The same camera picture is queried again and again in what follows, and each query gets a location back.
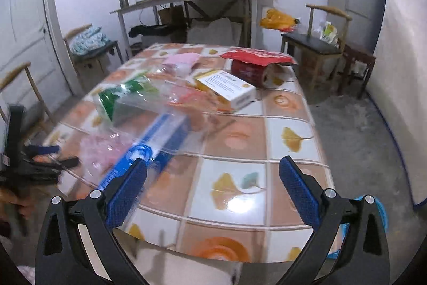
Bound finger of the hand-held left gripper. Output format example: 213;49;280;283
20;156;80;173
24;144;61;156

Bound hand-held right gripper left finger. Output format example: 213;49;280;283
35;157;149;285

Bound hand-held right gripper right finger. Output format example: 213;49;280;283
277;155;392;285

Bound pink clear plastic bag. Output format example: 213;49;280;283
78;133;134;179

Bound blue and white long box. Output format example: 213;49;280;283
97;113;192;192

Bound yellow and white box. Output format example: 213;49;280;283
193;69;257;112

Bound red foil bag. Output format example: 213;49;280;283
220;49;298;67

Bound person's left hand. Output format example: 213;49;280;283
0;186;34;220

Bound light wooden chair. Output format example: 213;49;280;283
0;62;54;139

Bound tile pattern tablecloth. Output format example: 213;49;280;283
43;43;336;264

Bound white door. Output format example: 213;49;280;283
0;0;72;125

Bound folded patterned blanket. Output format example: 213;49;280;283
68;26;109;55

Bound dark chair with wooden back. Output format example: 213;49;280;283
63;24;122;72

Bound dark red jar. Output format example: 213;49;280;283
231;58;276;87

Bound wooden chair with dark seat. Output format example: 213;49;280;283
280;4;352;95

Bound dark wooden stool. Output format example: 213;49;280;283
337;44;377;100

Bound black bag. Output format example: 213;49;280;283
128;24;187;38

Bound white mattress with blue edge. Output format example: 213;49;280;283
365;0;427;209

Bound white and green packets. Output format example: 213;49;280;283
318;21;339;42

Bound yellow plastic bag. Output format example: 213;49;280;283
260;9;297;32

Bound white sack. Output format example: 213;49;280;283
187;18;242;47

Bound brown cardboard box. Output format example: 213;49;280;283
157;5;185;26

